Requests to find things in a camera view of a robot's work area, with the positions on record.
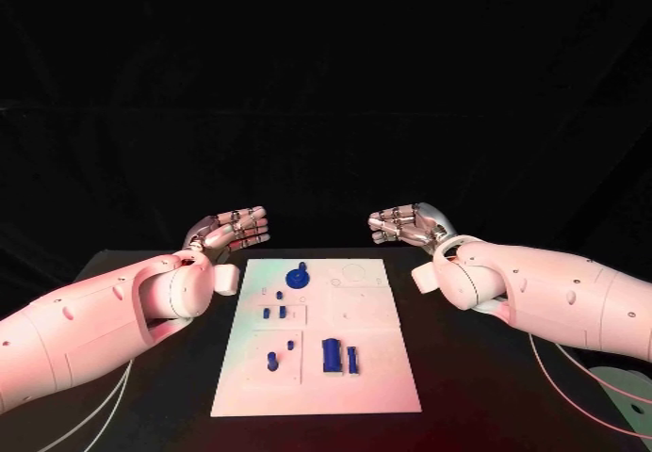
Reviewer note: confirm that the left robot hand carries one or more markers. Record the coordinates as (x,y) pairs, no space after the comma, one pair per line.
(229,229)

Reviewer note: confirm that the large blue cylinder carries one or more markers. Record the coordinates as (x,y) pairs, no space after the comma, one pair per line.
(330,355)

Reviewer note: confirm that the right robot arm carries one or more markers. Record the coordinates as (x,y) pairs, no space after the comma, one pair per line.
(549,282)

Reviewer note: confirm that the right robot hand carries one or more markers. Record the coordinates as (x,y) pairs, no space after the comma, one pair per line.
(412,226)

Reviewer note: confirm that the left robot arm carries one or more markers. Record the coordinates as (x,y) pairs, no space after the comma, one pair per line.
(101,325)

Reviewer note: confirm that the slim long blue cylinder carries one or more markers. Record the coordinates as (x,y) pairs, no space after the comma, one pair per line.
(350,360)

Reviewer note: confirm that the white task board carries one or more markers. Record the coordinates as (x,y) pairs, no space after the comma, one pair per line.
(356,388)

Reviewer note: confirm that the pale grey plate with hole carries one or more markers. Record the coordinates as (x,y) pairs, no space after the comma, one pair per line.
(626,385)

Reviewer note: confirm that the blue gear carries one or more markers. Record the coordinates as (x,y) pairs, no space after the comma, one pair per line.
(297,279)

